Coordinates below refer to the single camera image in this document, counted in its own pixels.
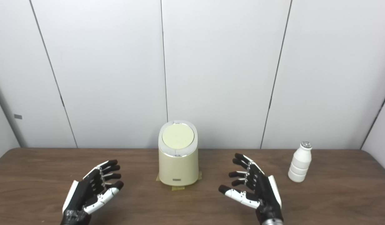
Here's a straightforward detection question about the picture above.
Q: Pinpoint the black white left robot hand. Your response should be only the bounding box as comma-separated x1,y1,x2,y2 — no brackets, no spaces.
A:
61,160,124,225

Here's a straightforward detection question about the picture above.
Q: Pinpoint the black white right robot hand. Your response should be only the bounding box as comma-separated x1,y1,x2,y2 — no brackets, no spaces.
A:
218,153,284,224

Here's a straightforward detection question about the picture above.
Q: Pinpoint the small white plastic bottle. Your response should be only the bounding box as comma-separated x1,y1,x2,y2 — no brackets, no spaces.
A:
288,142,313,183

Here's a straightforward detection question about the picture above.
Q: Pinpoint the round cream bin lid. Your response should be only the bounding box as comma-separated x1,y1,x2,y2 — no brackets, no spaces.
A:
162,124,195,150

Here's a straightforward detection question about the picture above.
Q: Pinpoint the cream-colored bin body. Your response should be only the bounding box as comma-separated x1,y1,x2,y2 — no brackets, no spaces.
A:
158,120,199,187

